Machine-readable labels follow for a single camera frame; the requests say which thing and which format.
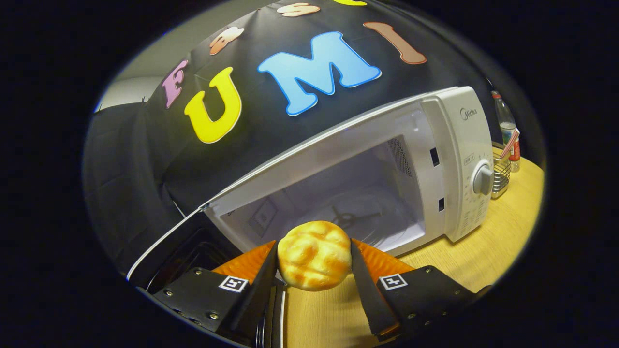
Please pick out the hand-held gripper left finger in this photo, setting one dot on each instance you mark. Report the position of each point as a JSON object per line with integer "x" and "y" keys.
{"x": 254, "y": 295}

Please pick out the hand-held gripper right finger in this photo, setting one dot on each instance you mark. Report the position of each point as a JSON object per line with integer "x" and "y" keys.
{"x": 372, "y": 299}

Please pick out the golden bread bun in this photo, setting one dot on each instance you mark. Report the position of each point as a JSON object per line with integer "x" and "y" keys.
{"x": 314, "y": 256}

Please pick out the white microwave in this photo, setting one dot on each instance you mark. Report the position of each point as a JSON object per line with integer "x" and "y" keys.
{"x": 449, "y": 145}

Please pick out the red striped straw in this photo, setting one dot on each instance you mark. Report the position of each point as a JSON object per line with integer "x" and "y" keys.
{"x": 510, "y": 142}

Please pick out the clear plastic water bottle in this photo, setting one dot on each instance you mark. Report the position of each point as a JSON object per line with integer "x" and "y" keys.
{"x": 505, "y": 116}

